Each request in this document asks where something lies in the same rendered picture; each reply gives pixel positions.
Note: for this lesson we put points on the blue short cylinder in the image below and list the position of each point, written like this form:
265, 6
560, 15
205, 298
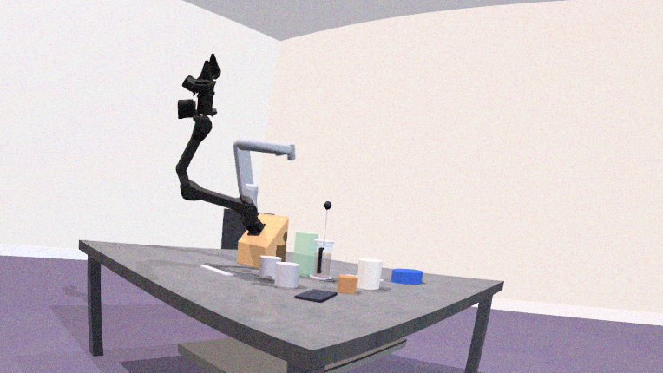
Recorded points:
406, 276

